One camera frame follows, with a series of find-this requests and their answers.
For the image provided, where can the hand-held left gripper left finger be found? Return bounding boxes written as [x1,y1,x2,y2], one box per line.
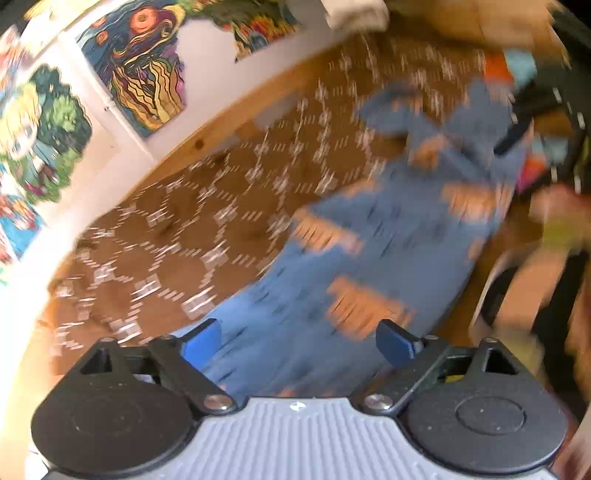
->
[78,318,239,414]

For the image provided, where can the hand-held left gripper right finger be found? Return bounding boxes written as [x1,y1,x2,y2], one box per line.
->
[362,320,532,413]

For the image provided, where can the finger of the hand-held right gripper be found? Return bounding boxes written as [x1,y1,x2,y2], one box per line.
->
[493,113,534,157]

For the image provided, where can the blue pants with orange print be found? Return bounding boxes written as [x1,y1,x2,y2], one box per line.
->
[178,76,532,400]

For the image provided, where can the colourful striped sheet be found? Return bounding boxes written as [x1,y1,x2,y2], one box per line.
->
[482,48,571,195]

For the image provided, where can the brown printed blanket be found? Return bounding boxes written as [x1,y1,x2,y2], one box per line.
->
[46,32,509,374]

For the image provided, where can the white cloth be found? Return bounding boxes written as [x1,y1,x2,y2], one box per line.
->
[323,0,391,31]

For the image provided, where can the wooden bed frame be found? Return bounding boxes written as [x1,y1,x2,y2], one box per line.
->
[143,0,568,162]

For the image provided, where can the red and blue wall poster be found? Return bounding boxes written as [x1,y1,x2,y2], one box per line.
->
[0,185,47,268]

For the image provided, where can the cartoon figure wall poster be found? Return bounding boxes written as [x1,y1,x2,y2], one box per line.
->
[0,65,93,204]

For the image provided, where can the colourful wall poster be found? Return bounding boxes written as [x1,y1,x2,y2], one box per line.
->
[191,0,303,62]

